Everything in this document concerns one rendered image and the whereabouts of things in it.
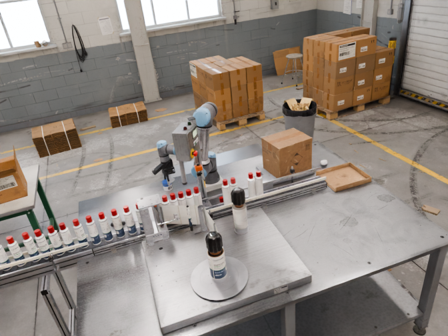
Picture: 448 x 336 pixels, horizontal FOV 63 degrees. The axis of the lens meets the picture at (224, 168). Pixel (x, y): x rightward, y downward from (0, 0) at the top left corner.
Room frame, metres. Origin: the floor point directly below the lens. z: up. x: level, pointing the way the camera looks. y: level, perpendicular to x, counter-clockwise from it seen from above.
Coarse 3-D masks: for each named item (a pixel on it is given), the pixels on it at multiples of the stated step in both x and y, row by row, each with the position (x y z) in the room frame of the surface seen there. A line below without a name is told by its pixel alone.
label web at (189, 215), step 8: (168, 208) 1.88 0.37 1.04; (176, 208) 1.87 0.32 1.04; (184, 208) 1.86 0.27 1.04; (192, 208) 1.85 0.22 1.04; (168, 216) 1.89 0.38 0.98; (184, 216) 1.86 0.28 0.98; (192, 216) 1.85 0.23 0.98; (208, 216) 1.76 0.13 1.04; (192, 224) 1.85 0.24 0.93; (208, 224) 1.78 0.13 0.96
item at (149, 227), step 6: (144, 210) 1.77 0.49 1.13; (144, 216) 1.77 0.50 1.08; (144, 222) 1.76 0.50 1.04; (150, 222) 1.77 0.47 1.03; (156, 222) 1.79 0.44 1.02; (162, 222) 1.82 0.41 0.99; (144, 228) 1.76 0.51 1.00; (150, 228) 1.77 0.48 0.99; (156, 228) 1.83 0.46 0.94; (162, 228) 1.82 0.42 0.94; (150, 234) 1.77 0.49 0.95; (156, 234) 1.78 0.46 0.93; (162, 234) 1.79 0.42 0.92; (168, 234) 1.80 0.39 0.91; (156, 240) 1.77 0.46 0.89
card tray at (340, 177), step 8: (328, 168) 2.42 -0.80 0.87; (336, 168) 2.44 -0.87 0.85; (344, 168) 2.45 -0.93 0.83; (352, 168) 2.43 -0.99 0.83; (320, 176) 2.37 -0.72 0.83; (328, 176) 2.36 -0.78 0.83; (336, 176) 2.35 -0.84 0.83; (344, 176) 2.33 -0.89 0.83; (352, 176) 2.32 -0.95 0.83; (360, 176) 2.31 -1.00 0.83; (368, 176) 2.25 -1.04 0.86; (328, 184) 2.25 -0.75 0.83; (336, 184) 2.24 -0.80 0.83; (344, 184) 2.23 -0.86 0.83; (352, 184) 2.18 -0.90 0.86; (360, 184) 2.20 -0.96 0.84
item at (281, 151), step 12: (288, 132) 2.61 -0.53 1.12; (300, 132) 2.59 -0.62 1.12; (264, 144) 2.53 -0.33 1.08; (276, 144) 2.43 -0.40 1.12; (288, 144) 2.41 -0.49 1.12; (300, 144) 2.42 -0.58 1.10; (264, 156) 2.54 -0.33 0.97; (276, 156) 2.38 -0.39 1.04; (288, 156) 2.38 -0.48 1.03; (300, 156) 2.42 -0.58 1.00; (264, 168) 2.55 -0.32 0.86; (276, 168) 2.39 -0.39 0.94; (288, 168) 2.38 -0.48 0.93; (300, 168) 2.42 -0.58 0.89
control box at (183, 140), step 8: (176, 128) 2.10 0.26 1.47; (192, 128) 2.08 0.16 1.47; (176, 136) 2.02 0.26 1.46; (184, 136) 2.00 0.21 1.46; (176, 144) 2.02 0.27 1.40; (184, 144) 2.01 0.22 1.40; (192, 144) 2.05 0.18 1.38; (176, 152) 2.03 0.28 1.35; (184, 152) 2.01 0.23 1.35; (184, 160) 2.01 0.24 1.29
